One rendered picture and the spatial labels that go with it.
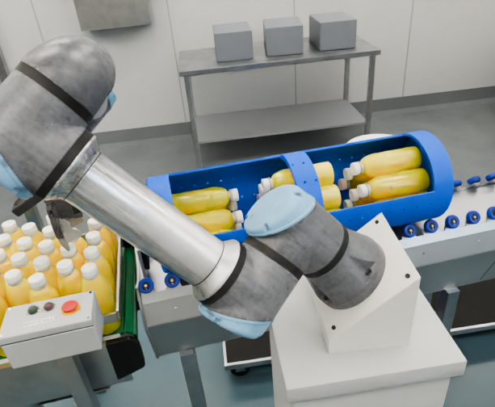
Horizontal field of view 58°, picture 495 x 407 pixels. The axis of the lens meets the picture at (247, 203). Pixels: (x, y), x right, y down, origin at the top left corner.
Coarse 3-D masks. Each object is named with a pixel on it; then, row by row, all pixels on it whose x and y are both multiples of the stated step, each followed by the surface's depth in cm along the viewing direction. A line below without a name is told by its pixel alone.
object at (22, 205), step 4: (36, 196) 110; (16, 200) 112; (20, 200) 112; (24, 200) 110; (28, 200) 110; (32, 200) 110; (36, 200) 111; (40, 200) 111; (16, 204) 111; (20, 204) 110; (24, 204) 110; (28, 204) 111; (32, 204) 111; (12, 208) 111; (16, 208) 110; (20, 208) 111; (24, 208) 111; (28, 208) 111; (12, 212) 111; (16, 212) 111; (20, 212) 111; (24, 212) 112
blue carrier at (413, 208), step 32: (256, 160) 133; (288, 160) 128; (320, 160) 146; (352, 160) 150; (448, 160) 129; (160, 192) 119; (256, 192) 148; (320, 192) 123; (448, 192) 130; (352, 224) 129
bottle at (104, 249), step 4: (100, 240) 126; (88, 244) 125; (92, 244) 125; (96, 244) 125; (100, 244) 126; (104, 244) 127; (100, 248) 126; (104, 248) 127; (108, 248) 128; (100, 252) 126; (104, 252) 126; (108, 252) 128; (104, 256) 126; (108, 256) 128; (112, 256) 130; (108, 260) 128; (112, 260) 130; (112, 264) 130; (112, 268) 130; (112, 272) 130; (116, 272) 133; (116, 276) 133
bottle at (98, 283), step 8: (88, 280) 113; (96, 280) 113; (104, 280) 115; (88, 288) 113; (96, 288) 113; (104, 288) 115; (96, 296) 114; (104, 296) 115; (112, 296) 119; (104, 304) 116; (112, 304) 119; (104, 312) 117; (112, 312) 119; (120, 320) 124; (104, 328) 120; (112, 328) 121
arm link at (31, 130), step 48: (0, 96) 57; (48, 96) 57; (0, 144) 55; (48, 144) 57; (96, 144) 63; (48, 192) 60; (96, 192) 62; (144, 192) 65; (144, 240) 65; (192, 240) 67; (192, 288) 73; (240, 288) 69; (288, 288) 73
